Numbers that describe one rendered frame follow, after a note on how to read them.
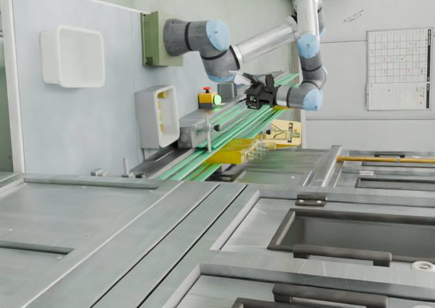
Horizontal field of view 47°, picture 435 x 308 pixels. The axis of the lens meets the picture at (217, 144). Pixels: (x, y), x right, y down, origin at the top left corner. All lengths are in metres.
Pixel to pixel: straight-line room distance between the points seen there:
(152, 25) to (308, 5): 0.60
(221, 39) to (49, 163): 0.81
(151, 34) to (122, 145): 0.45
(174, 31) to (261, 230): 1.21
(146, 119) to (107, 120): 0.21
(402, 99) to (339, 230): 7.03
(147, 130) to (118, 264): 1.17
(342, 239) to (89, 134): 1.03
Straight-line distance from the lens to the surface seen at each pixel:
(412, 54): 7.85
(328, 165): 2.41
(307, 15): 1.91
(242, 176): 2.28
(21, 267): 0.91
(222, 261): 0.79
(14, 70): 1.45
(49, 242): 0.96
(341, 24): 7.89
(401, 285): 0.74
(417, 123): 8.03
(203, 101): 2.47
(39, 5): 1.55
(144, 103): 1.93
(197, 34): 1.96
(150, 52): 1.99
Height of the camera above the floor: 1.73
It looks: 21 degrees down
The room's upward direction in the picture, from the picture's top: 91 degrees clockwise
